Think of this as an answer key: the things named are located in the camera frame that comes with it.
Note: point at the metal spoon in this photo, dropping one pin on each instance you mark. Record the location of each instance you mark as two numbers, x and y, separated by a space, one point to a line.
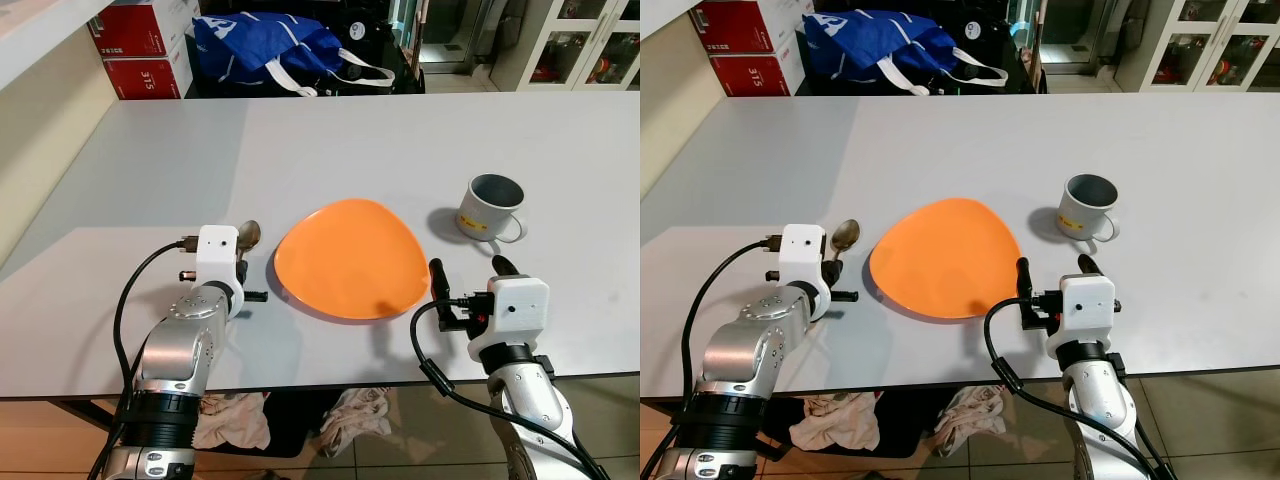
846 233
249 233

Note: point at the grey mug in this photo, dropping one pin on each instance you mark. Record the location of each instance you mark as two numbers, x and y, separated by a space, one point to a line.
1078 212
480 215

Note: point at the orange plate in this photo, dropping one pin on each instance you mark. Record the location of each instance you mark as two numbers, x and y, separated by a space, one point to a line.
940 260
350 260

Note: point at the pale pink crumpled cloth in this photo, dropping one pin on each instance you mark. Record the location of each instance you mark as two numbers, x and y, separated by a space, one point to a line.
235 420
830 420

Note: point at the white patterned crumpled cloth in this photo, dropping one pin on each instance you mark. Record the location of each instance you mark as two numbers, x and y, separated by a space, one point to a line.
968 420
355 420

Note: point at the black bag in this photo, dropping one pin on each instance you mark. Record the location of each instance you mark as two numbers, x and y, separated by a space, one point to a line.
1020 60
395 60

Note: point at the red box printed 315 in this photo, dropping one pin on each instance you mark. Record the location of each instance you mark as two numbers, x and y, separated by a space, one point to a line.
750 76
145 80

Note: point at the blue shopping bag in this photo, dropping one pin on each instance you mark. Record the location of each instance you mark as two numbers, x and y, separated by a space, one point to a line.
260 50
870 45

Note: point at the white glass-door cabinet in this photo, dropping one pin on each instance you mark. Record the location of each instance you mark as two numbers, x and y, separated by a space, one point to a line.
1200 45
570 45

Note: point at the red cardboard box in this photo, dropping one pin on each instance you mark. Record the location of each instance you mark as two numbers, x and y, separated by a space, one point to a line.
740 25
135 28

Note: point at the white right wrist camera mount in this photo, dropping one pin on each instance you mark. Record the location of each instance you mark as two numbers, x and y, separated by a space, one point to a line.
1085 300
515 305

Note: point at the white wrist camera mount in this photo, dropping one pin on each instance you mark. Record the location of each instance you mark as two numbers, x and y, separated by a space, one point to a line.
1085 300
215 255
803 252
515 305

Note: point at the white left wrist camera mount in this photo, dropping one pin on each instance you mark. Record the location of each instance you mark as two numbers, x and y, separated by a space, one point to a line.
215 255
803 252

